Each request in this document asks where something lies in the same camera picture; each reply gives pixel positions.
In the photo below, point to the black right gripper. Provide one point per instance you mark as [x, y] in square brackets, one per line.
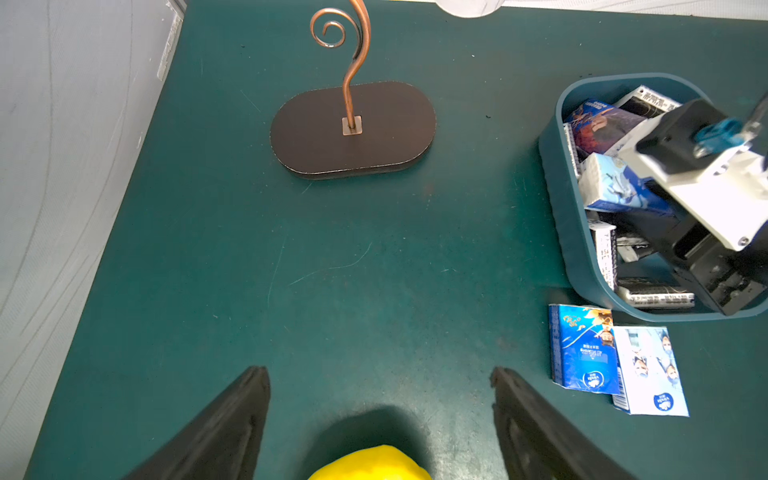
[726, 281]

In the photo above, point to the black tissue pack top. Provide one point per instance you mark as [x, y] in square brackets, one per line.
[646, 102]

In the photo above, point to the black tissue pack bottom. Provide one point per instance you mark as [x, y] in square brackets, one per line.
[646, 294]

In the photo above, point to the yellow banana bunch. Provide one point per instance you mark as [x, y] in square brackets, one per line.
[377, 463]

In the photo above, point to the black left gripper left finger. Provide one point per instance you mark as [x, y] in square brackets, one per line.
[222, 441]

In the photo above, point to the white blue tissue pack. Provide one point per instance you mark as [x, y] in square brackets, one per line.
[649, 378]

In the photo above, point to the teal storage box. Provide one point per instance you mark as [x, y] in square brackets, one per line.
[566, 204]

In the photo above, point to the light blue tissue pack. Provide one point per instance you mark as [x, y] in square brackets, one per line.
[607, 184]

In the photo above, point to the copper glass rack stand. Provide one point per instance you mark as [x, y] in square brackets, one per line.
[352, 129]

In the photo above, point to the black tissue pack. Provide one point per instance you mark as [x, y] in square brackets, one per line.
[646, 102]
[646, 294]

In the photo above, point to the red blue tissue pack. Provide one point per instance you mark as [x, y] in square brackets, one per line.
[600, 128]

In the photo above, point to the dark blue tissue pack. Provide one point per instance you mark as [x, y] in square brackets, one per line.
[583, 349]

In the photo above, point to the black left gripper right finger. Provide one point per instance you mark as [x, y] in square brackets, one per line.
[537, 441]

